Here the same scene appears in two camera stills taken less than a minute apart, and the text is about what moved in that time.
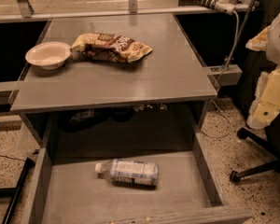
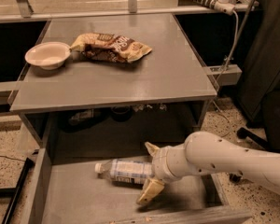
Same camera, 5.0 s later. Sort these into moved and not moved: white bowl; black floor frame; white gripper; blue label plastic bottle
Moved: white gripper
Not moved: blue label plastic bottle; black floor frame; white bowl
